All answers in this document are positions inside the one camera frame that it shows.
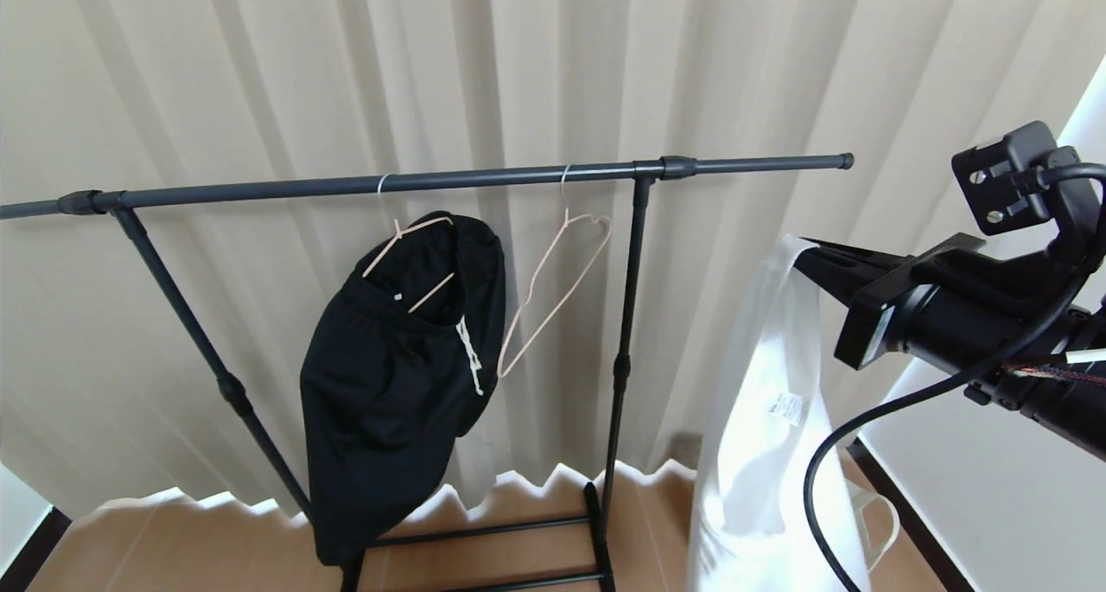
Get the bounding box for black cable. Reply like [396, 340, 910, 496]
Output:
[802, 162, 1106, 592]

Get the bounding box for white garment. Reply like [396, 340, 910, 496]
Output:
[689, 235, 869, 592]

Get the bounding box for beige curtain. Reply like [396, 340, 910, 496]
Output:
[0, 0, 1106, 519]

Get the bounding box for white laundry basket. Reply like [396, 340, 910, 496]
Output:
[851, 480, 901, 573]

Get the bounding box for black clothes rack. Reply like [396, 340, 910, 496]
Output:
[0, 153, 855, 592]

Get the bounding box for pink clothes hanger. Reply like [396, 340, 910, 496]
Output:
[361, 175, 457, 315]
[497, 164, 613, 379]

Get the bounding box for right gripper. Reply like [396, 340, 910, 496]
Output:
[834, 236, 1091, 379]

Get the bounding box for black shorts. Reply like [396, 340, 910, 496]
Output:
[300, 212, 508, 567]

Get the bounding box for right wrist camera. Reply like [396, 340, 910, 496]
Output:
[920, 121, 1106, 269]

